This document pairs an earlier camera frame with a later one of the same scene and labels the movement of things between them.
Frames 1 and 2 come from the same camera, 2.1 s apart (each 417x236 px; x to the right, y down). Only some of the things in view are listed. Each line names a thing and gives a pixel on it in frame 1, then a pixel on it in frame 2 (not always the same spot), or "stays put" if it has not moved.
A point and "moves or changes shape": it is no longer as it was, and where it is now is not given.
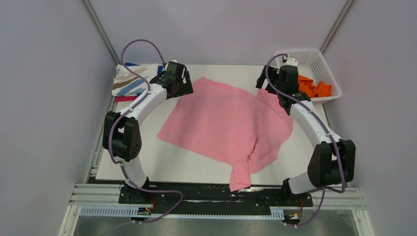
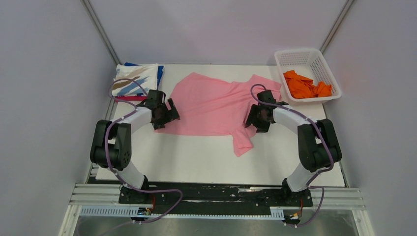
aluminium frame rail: x=84 y=194 stays put
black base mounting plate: x=175 y=199 stays put
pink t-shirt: x=240 y=128 moves or changes shape
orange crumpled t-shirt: x=306 y=84 stays put
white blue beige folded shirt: x=127 y=83 stays put
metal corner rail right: x=344 y=11 stays put
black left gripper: x=186 y=88 → x=171 y=115
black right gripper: x=273 y=73 → x=261 y=127
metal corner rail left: x=92 y=14 stays put
